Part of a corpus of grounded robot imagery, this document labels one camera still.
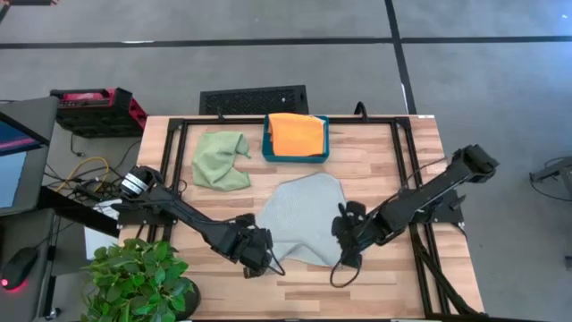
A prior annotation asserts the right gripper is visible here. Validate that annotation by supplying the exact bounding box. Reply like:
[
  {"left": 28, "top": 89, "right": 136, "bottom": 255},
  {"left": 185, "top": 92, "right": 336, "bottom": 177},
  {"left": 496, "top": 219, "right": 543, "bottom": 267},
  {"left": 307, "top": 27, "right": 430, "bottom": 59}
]
[{"left": 331, "top": 200, "right": 372, "bottom": 269}]

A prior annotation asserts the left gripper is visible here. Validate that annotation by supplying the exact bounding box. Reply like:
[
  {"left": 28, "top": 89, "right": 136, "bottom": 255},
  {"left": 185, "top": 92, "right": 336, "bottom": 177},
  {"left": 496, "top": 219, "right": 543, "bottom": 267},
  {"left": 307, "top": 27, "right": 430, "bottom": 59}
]
[{"left": 225, "top": 213, "right": 274, "bottom": 279}]

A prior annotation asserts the small grey waffle towel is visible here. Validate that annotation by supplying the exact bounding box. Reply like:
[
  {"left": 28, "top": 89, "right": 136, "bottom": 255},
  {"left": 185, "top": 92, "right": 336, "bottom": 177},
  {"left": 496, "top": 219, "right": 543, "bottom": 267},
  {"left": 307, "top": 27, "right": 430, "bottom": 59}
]
[{"left": 255, "top": 172, "right": 354, "bottom": 269}]

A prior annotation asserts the green microfiber towel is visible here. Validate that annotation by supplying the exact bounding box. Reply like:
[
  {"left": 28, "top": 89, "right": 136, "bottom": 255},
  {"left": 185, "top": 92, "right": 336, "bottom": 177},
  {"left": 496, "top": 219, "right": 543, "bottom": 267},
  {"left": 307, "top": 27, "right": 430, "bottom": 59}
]
[{"left": 191, "top": 131, "right": 252, "bottom": 192}]

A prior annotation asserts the orange microfiber towel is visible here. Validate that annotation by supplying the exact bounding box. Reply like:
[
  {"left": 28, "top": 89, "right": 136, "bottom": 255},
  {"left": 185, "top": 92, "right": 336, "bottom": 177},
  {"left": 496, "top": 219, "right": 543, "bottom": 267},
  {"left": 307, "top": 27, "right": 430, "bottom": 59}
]
[{"left": 266, "top": 112, "right": 326, "bottom": 157}]

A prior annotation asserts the teal plastic bin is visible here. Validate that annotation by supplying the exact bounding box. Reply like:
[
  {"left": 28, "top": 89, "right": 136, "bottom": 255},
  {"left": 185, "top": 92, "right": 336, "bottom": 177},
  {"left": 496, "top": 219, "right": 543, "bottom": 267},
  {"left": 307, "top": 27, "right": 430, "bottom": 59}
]
[{"left": 261, "top": 114, "right": 331, "bottom": 164}]

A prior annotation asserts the green potted plant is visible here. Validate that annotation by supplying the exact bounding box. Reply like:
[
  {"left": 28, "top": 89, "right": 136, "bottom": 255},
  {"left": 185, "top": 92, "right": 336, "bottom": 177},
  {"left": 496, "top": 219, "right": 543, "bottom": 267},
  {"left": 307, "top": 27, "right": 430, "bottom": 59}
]
[{"left": 80, "top": 238, "right": 201, "bottom": 322}]

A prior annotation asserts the black perforated computer tower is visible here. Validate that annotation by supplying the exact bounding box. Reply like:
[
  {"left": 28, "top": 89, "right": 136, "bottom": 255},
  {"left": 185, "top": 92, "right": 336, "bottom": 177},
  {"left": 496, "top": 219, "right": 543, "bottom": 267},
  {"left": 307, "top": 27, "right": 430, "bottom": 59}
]
[{"left": 198, "top": 84, "right": 309, "bottom": 116}]

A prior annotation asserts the white paper sheet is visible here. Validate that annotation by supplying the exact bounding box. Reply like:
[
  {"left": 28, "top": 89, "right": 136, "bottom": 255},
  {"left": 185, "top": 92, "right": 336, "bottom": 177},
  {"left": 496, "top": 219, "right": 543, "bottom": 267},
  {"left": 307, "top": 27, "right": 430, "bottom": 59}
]
[{"left": 83, "top": 199, "right": 122, "bottom": 260}]

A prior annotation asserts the black flat panel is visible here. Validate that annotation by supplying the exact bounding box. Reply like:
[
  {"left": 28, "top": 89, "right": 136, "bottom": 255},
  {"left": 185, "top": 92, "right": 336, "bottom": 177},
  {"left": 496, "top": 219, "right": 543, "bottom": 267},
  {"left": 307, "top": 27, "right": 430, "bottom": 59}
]
[{"left": 38, "top": 185, "right": 122, "bottom": 238}]

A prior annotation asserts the red and black toolbox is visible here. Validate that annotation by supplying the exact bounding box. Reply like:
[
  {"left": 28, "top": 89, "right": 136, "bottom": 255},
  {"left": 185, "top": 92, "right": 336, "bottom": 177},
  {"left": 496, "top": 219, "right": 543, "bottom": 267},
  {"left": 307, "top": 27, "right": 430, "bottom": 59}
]
[{"left": 49, "top": 87, "right": 148, "bottom": 139}]

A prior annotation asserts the grey metal stand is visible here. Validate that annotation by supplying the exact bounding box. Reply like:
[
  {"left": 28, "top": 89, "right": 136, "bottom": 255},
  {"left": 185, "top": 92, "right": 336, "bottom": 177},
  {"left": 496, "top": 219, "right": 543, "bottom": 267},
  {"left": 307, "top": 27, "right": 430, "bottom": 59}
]
[{"left": 529, "top": 156, "right": 572, "bottom": 202}]

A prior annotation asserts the grey side desk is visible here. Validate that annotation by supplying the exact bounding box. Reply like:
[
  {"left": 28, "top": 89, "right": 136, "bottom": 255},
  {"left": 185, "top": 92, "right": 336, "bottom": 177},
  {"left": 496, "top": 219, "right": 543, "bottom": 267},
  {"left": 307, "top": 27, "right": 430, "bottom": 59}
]
[{"left": 0, "top": 208, "right": 59, "bottom": 322}]

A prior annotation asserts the black computer mouse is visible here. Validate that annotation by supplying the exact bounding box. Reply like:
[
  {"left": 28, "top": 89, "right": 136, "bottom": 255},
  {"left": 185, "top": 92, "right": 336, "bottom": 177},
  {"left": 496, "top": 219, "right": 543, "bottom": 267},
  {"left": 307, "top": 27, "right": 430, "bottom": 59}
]
[{"left": 0, "top": 247, "right": 39, "bottom": 292}]

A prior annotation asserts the grey computer monitor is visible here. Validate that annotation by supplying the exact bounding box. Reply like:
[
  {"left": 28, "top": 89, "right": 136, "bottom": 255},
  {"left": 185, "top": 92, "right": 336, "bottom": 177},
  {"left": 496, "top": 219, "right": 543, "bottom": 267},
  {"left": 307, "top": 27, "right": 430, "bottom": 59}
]
[{"left": 0, "top": 96, "right": 60, "bottom": 218}]

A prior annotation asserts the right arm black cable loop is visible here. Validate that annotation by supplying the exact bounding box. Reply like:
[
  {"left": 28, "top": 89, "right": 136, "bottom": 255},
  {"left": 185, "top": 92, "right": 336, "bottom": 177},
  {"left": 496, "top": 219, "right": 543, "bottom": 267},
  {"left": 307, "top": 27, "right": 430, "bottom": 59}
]
[{"left": 329, "top": 261, "right": 364, "bottom": 289}]

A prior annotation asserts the black aluminium table frame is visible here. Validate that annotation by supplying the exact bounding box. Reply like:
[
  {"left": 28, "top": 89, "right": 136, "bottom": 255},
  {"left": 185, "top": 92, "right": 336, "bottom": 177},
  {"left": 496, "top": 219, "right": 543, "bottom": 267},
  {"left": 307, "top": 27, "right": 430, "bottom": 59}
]
[{"left": 145, "top": 114, "right": 491, "bottom": 321}]

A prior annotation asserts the yellow cable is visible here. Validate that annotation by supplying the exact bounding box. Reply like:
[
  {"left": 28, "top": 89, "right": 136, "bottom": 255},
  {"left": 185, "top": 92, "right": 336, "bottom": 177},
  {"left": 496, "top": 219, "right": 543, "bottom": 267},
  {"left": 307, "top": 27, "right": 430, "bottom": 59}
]
[{"left": 55, "top": 156, "right": 111, "bottom": 193}]

